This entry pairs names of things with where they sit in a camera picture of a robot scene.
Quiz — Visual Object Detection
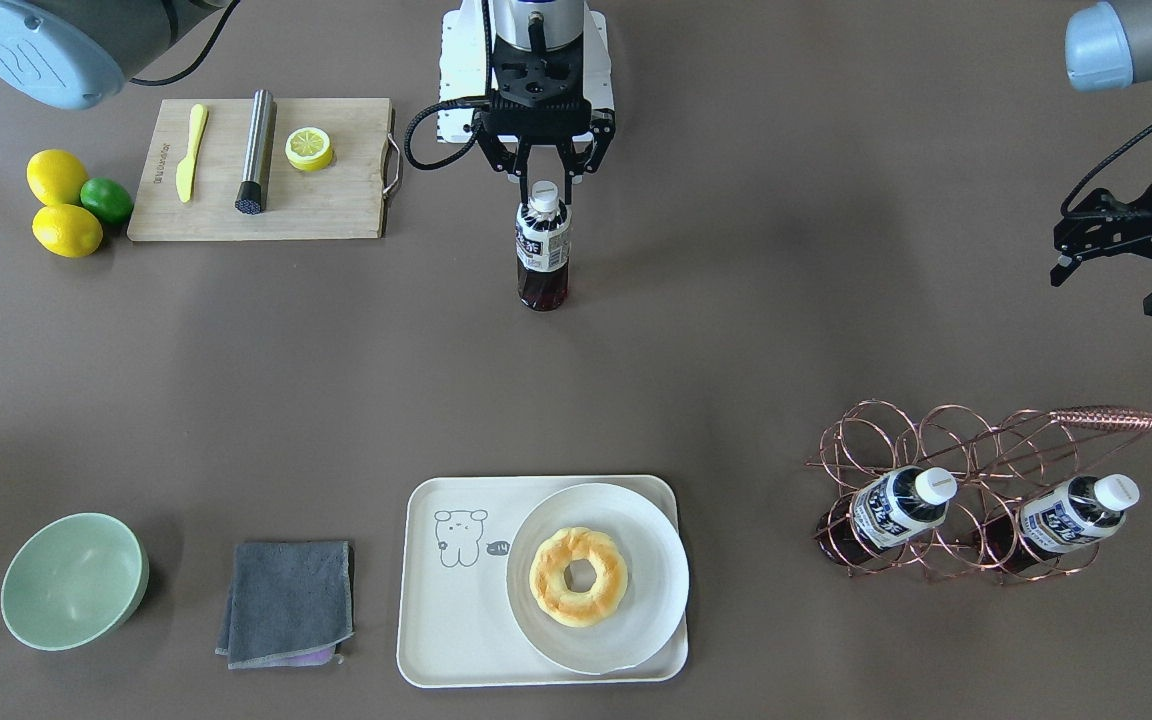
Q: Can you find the grey folded cloth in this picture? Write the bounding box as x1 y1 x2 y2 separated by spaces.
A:
215 539 355 670

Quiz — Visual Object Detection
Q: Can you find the white round plate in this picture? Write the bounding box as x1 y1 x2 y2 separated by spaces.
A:
506 483 690 676

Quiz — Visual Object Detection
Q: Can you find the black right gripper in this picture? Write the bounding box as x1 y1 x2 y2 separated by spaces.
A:
473 40 616 205

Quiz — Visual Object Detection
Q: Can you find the yellow lemon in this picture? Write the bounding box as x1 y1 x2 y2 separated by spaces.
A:
32 204 104 258
26 149 90 206

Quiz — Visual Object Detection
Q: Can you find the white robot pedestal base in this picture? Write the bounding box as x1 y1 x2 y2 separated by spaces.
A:
439 1 614 109

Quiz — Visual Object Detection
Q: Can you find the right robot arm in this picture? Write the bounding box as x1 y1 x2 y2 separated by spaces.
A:
0 1 616 200

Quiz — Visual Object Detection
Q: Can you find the cream serving tray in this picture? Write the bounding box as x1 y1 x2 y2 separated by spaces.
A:
396 473 689 688

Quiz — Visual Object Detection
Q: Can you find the middle tea bottle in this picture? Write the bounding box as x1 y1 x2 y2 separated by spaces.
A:
814 465 957 566

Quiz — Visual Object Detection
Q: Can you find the pale green bowl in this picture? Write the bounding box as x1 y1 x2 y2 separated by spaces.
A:
0 511 150 652

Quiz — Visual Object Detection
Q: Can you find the yellow plastic knife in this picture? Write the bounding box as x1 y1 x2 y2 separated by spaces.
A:
175 103 210 204

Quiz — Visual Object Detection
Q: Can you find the tea bottle white cap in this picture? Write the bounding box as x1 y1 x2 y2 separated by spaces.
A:
515 179 571 311

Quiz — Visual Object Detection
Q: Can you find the upper yellow lemon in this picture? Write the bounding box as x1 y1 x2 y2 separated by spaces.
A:
26 149 90 206

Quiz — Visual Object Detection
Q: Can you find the steel muddler bar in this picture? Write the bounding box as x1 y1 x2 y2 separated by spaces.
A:
234 88 276 215

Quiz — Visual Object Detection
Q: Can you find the glazed ring donut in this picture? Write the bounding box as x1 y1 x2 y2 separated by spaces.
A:
526 526 630 628

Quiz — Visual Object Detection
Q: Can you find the bamboo cutting board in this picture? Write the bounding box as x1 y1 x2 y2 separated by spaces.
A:
127 97 401 242

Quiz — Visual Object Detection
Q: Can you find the lemon half slice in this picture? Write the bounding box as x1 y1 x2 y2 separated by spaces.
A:
285 126 335 172

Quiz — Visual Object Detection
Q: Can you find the lower yellow lemon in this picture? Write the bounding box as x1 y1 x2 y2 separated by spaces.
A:
32 204 104 258

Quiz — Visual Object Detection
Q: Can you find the green lime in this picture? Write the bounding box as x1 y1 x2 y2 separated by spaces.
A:
79 177 134 225

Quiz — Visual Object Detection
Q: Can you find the copper wire bottle rack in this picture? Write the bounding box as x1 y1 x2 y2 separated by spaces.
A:
813 400 1152 585

